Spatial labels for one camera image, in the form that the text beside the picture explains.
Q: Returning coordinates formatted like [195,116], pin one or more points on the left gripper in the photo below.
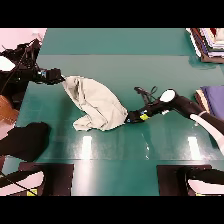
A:
[51,76]

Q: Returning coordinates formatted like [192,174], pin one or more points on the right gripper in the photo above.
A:
[137,116]

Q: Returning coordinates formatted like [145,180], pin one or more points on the beige garment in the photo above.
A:
[98,106]

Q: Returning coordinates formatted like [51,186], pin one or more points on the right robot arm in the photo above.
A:
[182,104]

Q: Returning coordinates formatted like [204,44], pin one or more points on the brown garment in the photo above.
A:
[6,111]

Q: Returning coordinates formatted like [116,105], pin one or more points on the tan garment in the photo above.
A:
[201,99]

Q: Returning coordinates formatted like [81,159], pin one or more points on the black garment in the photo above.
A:
[25,141]

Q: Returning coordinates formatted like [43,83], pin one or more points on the purple garment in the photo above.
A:
[215,100]

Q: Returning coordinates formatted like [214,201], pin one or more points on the stack of folded clothes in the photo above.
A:
[210,43]

